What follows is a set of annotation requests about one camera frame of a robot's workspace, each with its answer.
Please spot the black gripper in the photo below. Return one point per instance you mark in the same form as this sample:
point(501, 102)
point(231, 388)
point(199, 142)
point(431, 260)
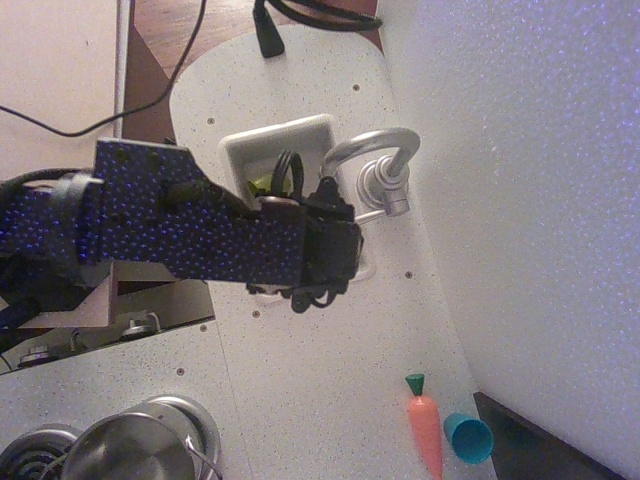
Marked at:
point(332, 247)

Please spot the silver curved faucet spout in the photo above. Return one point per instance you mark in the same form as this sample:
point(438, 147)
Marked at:
point(406, 142)

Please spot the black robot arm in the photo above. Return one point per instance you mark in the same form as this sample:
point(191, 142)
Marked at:
point(63, 228)

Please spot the silver faucet base with lever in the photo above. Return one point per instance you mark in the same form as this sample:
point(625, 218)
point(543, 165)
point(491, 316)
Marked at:
point(381, 192)

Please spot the green plastic cup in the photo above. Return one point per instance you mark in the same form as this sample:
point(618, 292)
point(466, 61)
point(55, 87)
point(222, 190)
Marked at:
point(261, 186)

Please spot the white toy sink basin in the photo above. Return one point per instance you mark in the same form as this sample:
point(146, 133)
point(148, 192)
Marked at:
point(280, 145)

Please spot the orange toy carrot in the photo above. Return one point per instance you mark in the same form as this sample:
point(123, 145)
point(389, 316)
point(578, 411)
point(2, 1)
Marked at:
point(424, 418)

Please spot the silver stove burner right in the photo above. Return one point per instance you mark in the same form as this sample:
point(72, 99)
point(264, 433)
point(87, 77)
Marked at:
point(192, 423)

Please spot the silver stove burner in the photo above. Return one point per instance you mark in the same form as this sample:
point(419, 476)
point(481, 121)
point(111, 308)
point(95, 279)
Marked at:
point(35, 454)
point(192, 423)

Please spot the teal plastic cup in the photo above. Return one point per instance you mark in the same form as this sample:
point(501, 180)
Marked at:
point(470, 438)

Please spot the stainless steel pot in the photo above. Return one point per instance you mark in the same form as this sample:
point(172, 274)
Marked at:
point(128, 446)

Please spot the silver stove burner left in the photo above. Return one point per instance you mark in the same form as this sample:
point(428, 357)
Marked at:
point(35, 454)

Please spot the black cable connector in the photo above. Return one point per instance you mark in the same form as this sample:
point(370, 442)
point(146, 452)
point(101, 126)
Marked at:
point(270, 42)

